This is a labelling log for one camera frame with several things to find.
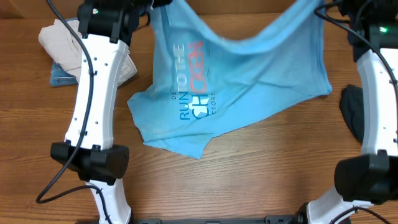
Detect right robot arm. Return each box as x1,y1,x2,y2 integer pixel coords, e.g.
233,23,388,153
264,1,397,223

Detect beige pants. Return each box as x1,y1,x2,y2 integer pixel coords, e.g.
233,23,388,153
38,19,138,87

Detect light blue printed t-shirt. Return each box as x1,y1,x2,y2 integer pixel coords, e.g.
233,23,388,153
127,0,332,159

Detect blue denim jeans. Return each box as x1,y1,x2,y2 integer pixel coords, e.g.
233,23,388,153
49,17,80,88

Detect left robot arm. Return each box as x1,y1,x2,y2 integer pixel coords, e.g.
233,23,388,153
50,0,168,223

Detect black folded garment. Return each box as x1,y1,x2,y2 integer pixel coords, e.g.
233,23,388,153
339,84,364,143

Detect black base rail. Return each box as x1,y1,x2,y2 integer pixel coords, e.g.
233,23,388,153
127,214,307,224

